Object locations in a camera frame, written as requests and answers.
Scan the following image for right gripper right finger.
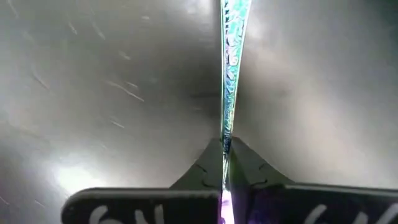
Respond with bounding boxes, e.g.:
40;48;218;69
229;138;398;224

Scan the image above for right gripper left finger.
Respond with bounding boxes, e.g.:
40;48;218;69
61;138;224;224

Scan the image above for iridescent spoon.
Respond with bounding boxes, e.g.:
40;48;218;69
219;0;252;224

